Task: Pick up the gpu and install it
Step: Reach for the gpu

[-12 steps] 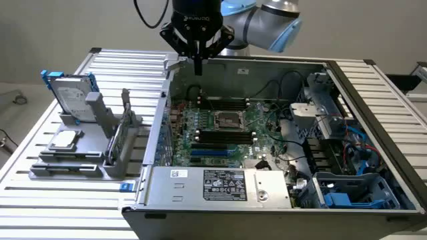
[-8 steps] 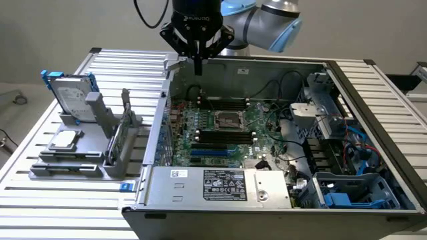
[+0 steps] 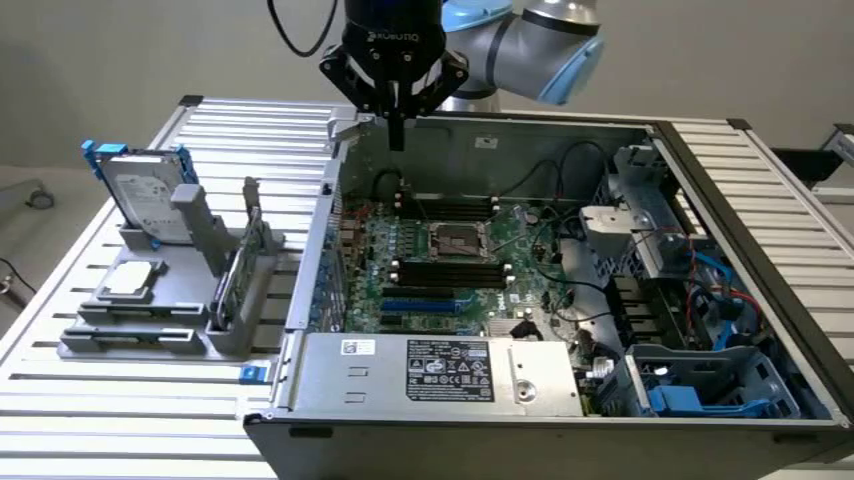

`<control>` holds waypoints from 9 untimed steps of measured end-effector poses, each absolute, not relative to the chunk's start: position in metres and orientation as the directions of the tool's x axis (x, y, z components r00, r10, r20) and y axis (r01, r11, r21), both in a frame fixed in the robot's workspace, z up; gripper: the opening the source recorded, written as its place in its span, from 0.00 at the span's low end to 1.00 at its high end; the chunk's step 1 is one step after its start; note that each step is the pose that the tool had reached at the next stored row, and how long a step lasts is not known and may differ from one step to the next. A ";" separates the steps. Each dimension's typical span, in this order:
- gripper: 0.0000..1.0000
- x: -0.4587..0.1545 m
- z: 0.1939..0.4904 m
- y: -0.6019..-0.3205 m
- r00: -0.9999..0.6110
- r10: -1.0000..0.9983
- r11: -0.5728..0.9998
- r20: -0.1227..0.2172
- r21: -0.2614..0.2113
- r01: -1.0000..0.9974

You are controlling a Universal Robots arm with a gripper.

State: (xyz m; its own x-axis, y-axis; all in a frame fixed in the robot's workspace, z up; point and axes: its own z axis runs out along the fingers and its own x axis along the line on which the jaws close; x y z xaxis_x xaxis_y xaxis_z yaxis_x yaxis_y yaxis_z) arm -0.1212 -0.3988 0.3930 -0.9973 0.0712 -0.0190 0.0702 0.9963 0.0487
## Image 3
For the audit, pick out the silver chipset heatsink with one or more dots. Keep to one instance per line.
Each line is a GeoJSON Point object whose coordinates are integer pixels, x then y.
{"type": "Point", "coordinates": [514, 330]}

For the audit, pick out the black RAM slot bank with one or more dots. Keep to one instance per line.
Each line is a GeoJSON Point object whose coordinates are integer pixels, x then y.
{"type": "Point", "coordinates": [447, 204]}
{"type": "Point", "coordinates": [454, 272]}

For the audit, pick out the blue expansion slot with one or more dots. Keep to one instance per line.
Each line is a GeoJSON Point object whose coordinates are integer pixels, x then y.
{"type": "Point", "coordinates": [420, 306]}

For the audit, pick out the silver CPU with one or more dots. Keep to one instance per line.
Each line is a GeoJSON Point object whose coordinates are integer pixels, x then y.
{"type": "Point", "coordinates": [132, 277]}

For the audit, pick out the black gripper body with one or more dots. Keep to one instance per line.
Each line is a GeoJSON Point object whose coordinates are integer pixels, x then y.
{"type": "Point", "coordinates": [393, 40]}

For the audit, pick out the silver power supply unit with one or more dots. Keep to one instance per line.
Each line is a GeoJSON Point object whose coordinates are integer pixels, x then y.
{"type": "Point", "coordinates": [373, 375]}

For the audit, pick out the green motherboard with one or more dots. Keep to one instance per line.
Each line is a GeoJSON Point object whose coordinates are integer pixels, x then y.
{"type": "Point", "coordinates": [534, 280]}

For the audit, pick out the hard disk in blue caddy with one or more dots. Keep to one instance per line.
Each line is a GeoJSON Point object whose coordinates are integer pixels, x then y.
{"type": "Point", "coordinates": [143, 200]}

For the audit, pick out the CPU socket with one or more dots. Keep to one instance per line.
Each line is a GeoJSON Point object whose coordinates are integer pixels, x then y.
{"type": "Point", "coordinates": [459, 240]}

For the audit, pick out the white case sticker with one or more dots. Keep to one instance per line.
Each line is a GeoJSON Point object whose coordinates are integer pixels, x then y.
{"type": "Point", "coordinates": [487, 142]}

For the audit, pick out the metal disk bay cage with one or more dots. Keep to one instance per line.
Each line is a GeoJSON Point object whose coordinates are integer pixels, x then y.
{"type": "Point", "coordinates": [650, 200]}

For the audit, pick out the caster wheel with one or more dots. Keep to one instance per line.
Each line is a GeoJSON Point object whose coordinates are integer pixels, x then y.
{"type": "Point", "coordinates": [40, 196]}

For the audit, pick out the graphics card with metal bracket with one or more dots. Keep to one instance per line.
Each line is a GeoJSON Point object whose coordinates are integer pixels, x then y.
{"type": "Point", "coordinates": [240, 270]}

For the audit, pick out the grey parts rack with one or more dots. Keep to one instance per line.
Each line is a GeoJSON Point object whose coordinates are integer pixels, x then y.
{"type": "Point", "coordinates": [200, 235]}

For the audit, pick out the open black PC case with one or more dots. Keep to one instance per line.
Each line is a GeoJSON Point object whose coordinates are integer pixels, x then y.
{"type": "Point", "coordinates": [427, 445]}

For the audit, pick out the disk bay with blue caddy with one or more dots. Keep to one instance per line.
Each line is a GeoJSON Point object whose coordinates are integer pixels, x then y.
{"type": "Point", "coordinates": [707, 380]}

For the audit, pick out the neighbouring metal table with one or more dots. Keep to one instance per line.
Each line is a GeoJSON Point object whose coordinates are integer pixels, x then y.
{"type": "Point", "coordinates": [816, 160]}

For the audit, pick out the blue case latch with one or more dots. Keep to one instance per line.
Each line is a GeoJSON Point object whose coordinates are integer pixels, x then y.
{"type": "Point", "coordinates": [253, 374]}

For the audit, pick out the grey fan shroud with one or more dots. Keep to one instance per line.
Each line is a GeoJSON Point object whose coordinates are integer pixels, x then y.
{"type": "Point", "coordinates": [603, 227]}

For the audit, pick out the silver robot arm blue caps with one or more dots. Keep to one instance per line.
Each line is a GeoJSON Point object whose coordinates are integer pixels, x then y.
{"type": "Point", "coordinates": [534, 55]}

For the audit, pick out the black expansion slot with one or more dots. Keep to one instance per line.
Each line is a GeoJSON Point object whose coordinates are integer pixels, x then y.
{"type": "Point", "coordinates": [420, 294]}

